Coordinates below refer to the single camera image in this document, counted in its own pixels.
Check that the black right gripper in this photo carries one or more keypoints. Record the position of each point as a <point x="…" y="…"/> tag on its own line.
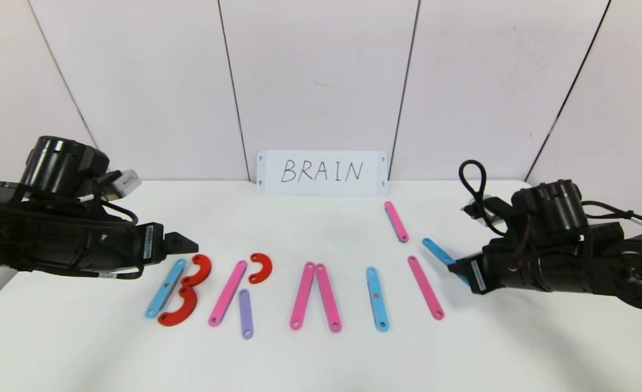
<point x="474" y="275"/>

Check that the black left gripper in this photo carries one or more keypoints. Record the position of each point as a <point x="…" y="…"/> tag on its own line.
<point x="151" y="243"/>

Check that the short blue three-hole bar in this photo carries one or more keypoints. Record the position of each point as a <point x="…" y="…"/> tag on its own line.
<point x="436" y="250"/>

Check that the long pink bar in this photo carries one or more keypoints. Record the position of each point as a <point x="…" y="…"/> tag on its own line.
<point x="425" y="287"/>
<point x="228" y="294"/>
<point x="303" y="295"/>
<point x="328" y="297"/>

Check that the pink bar with purple underside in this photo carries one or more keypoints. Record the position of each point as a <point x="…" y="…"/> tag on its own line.
<point x="396" y="221"/>

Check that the small red C-shaped piece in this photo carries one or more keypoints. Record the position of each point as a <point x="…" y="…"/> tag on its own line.
<point x="267" y="268"/>

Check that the short purple bar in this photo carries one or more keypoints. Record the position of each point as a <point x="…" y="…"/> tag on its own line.
<point x="245" y="316"/>

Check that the orange and black left arm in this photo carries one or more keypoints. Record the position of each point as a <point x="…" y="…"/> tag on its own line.
<point x="26" y="242"/>

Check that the white BRAIN sign card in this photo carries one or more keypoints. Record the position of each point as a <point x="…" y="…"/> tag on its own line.
<point x="320" y="162"/>

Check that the light blue slanted-hole bar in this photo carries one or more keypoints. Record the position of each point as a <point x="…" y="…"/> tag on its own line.
<point x="165" y="288"/>

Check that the large red C-shaped piece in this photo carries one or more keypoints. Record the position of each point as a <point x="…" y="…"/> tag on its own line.
<point x="190" y="308"/>

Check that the long blue bar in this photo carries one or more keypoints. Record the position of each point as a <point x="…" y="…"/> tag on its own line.
<point x="377" y="298"/>

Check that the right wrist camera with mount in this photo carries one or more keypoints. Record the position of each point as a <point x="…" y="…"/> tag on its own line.
<point x="492" y="209"/>

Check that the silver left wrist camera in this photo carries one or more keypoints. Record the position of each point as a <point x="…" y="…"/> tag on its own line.
<point x="124" y="182"/>

